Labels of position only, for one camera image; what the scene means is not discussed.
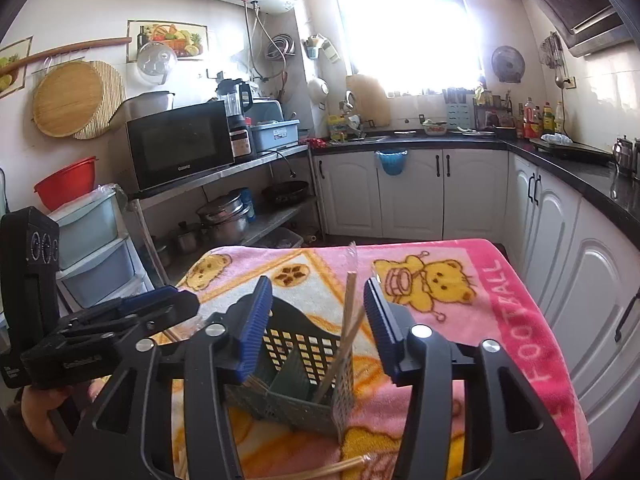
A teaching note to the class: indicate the red plastic basin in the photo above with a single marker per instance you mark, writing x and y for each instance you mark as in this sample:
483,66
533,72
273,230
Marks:
67,184

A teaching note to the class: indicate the stacked steel pots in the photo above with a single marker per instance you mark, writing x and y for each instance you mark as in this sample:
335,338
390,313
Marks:
226,218

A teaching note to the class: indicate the blue plastic dish tub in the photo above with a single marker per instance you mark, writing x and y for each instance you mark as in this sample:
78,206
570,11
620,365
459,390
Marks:
275,135

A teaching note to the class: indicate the blue hanging trash bag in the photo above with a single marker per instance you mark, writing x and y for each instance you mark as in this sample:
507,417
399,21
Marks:
392,162

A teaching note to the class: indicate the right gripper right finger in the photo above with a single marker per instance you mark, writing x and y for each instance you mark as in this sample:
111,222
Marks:
509,433

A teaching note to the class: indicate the black blender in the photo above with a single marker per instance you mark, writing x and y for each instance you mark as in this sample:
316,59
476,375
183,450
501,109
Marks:
236,95

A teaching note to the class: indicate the wooden cutting board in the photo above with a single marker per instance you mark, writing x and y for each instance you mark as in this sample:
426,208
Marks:
371,102

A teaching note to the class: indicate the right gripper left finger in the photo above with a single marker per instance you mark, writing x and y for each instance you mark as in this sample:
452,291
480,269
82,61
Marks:
126,432

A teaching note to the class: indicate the plastic drawer tower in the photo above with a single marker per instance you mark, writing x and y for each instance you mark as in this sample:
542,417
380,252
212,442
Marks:
98,260

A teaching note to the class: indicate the black microwave oven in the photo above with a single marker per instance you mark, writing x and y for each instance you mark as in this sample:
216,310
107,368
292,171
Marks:
161,148

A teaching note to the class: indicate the steel kettle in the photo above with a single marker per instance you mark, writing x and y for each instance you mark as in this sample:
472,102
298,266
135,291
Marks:
623,152

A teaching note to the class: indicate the round bamboo board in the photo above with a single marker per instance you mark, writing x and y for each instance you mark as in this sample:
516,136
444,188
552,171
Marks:
67,99

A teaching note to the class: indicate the person left hand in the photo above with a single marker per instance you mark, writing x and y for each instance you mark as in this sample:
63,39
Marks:
36,404

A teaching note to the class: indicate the dark green utensil basket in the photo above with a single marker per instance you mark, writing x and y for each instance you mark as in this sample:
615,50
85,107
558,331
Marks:
292,363

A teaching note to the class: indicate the pink cartoon blanket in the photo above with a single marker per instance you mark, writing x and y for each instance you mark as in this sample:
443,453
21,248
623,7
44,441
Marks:
464,289

